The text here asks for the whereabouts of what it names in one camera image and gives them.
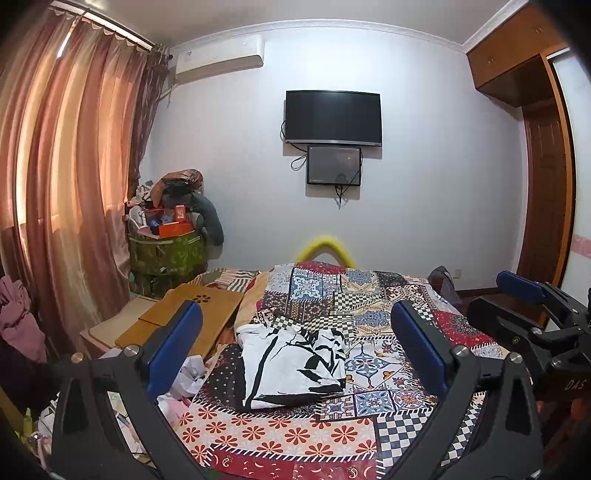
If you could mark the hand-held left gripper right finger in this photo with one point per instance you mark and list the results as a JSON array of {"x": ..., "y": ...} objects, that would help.
[{"x": 418, "y": 344}]

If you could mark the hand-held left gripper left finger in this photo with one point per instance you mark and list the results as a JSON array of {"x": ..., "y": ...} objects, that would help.
[{"x": 173, "y": 346}]

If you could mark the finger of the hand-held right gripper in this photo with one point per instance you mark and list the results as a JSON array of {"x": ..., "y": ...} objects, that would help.
[
  {"x": 503, "y": 325},
  {"x": 521, "y": 284}
]

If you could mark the black and white patterned garment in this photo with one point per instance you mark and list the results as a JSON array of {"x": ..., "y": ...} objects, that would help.
[{"x": 286, "y": 369}]

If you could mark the pink clothes pile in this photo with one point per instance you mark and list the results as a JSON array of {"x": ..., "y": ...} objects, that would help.
[{"x": 21, "y": 318}]

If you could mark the white crumpled cloth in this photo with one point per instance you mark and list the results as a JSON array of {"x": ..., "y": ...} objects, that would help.
[{"x": 189, "y": 376}]

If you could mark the wooden lap desk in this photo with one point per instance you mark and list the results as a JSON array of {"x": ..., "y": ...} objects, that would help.
[{"x": 184, "y": 304}]

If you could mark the dark grey garment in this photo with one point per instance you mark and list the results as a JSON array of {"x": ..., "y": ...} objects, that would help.
[{"x": 443, "y": 281}]

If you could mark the light wooden bedside table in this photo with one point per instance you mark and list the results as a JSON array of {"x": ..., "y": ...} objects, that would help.
[{"x": 106, "y": 330}]

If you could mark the striped bed sheet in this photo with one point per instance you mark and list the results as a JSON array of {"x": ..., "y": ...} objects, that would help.
[{"x": 226, "y": 277}]

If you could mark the green fabric storage box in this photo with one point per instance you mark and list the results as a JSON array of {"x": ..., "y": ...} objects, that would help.
[{"x": 166, "y": 256}]

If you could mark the orange box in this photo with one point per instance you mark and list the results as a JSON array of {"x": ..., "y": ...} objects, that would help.
[{"x": 173, "y": 229}]

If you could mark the white sliding wardrobe door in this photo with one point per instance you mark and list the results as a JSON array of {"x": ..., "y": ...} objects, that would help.
[{"x": 575, "y": 175}]

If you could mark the white fan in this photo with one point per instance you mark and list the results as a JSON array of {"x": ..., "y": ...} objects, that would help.
[{"x": 137, "y": 220}]

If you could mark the small red box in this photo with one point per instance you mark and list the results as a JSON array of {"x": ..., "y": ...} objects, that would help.
[{"x": 179, "y": 213}]

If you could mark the grey plush cushion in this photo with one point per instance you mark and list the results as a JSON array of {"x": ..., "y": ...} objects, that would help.
[{"x": 207, "y": 217}]

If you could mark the yellow foam arch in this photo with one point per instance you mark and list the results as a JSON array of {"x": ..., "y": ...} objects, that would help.
[{"x": 325, "y": 244}]

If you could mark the patchwork printed blanket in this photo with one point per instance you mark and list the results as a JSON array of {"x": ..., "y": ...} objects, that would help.
[{"x": 295, "y": 434}]

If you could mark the brown bag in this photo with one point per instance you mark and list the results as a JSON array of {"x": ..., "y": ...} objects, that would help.
[{"x": 178, "y": 177}]

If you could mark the small black monitor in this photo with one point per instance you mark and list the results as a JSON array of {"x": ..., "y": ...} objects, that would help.
[{"x": 333, "y": 165}]

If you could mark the pink curtain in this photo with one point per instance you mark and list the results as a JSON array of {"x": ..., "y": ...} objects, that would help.
[{"x": 64, "y": 161}]

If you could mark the wooden wardrobe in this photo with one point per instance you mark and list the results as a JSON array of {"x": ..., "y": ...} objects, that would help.
[{"x": 512, "y": 60}]

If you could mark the dark patterned curtain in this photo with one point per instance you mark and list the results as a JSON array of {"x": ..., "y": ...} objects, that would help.
[{"x": 147, "y": 115}]

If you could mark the white air conditioner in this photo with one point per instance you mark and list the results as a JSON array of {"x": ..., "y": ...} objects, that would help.
[{"x": 217, "y": 62}]

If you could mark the white wall socket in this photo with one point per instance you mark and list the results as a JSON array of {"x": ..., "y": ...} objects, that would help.
[{"x": 456, "y": 272}]

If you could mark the black wall television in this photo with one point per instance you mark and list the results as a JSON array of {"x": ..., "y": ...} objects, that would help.
[{"x": 333, "y": 116}]

